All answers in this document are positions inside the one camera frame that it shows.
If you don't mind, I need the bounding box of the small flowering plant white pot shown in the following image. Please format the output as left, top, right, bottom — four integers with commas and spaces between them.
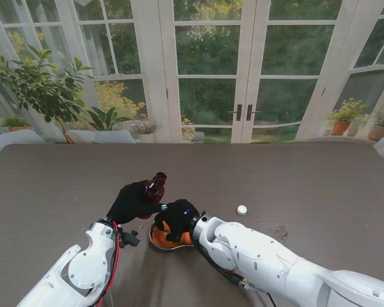
132, 120, 163, 143

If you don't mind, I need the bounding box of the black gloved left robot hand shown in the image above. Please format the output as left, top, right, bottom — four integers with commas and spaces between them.
106, 180, 169, 226

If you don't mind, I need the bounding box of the green plant in beige pot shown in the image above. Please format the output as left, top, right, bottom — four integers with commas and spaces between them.
367, 105, 384, 142

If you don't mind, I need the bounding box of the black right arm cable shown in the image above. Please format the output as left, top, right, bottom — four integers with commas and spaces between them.
196, 246, 276, 307

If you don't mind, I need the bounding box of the small bush in orange pot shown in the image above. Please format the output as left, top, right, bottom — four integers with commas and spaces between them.
0, 115, 33, 132

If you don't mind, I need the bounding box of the broad-leaf green plant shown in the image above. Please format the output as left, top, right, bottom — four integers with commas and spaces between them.
84, 107, 134, 132

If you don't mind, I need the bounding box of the orange tray liner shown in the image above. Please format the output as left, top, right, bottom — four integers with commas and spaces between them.
152, 222, 193, 248

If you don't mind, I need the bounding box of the white rectangular planter box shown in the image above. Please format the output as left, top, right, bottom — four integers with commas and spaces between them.
67, 129, 136, 144

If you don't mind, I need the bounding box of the tall leafy potted tree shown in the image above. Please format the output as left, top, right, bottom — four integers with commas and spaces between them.
0, 44, 95, 144

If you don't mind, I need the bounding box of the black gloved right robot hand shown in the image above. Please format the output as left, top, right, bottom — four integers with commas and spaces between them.
154, 198, 202, 243

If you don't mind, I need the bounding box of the pale grey armchair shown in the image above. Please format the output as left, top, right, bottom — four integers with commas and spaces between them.
0, 129, 47, 161

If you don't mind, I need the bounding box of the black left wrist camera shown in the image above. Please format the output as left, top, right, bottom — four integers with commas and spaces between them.
118, 229, 141, 249

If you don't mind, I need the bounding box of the red left arm cable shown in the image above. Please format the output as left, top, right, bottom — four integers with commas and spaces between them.
94, 220, 121, 307

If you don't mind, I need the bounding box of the red translucent sample bottle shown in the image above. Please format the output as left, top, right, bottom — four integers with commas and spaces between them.
137, 171, 167, 220

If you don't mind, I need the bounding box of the yellow-green plant in terracotta pot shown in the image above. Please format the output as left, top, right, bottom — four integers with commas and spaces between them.
325, 98, 371, 137

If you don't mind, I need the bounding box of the dark metal door handle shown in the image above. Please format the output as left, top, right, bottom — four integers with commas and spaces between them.
246, 104, 262, 122
228, 104, 243, 122

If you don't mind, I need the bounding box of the kidney-shaped steel tray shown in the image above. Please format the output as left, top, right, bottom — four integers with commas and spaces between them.
147, 220, 196, 252

